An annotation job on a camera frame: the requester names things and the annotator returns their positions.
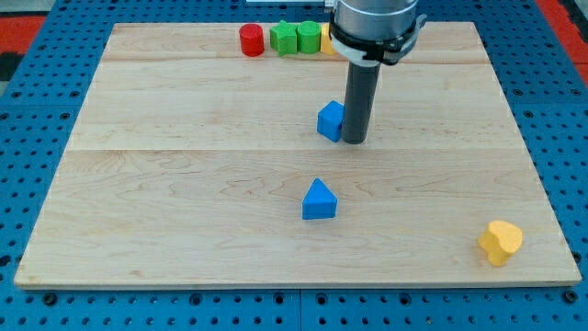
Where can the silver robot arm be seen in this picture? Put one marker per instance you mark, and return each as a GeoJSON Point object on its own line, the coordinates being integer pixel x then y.
{"type": "Point", "coordinates": [373, 32]}

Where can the yellow block behind arm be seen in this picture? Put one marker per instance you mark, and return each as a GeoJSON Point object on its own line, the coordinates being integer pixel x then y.
{"type": "Point", "coordinates": [326, 46]}

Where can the blue triangle block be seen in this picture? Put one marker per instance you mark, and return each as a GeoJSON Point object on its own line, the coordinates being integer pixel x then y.
{"type": "Point", "coordinates": [319, 202]}

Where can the blue cube block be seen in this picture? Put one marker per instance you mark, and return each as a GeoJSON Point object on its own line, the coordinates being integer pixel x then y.
{"type": "Point", "coordinates": [329, 121]}

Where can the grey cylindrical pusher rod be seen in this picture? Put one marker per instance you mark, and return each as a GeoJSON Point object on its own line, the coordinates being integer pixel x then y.
{"type": "Point", "coordinates": [359, 96]}

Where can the light wooden board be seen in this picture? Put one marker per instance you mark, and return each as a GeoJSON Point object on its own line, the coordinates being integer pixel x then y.
{"type": "Point", "coordinates": [188, 163]}

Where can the green star block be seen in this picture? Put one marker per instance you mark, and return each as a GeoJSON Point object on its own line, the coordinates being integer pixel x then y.
{"type": "Point", "coordinates": [284, 38]}

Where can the green cylinder block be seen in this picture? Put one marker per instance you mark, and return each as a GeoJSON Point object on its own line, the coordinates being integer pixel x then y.
{"type": "Point", "coordinates": [309, 34]}

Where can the red cylinder block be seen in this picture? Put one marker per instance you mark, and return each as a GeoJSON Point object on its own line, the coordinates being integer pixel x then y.
{"type": "Point", "coordinates": [252, 39]}

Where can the yellow heart block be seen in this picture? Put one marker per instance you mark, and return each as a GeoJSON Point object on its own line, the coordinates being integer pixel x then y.
{"type": "Point", "coordinates": [500, 240]}

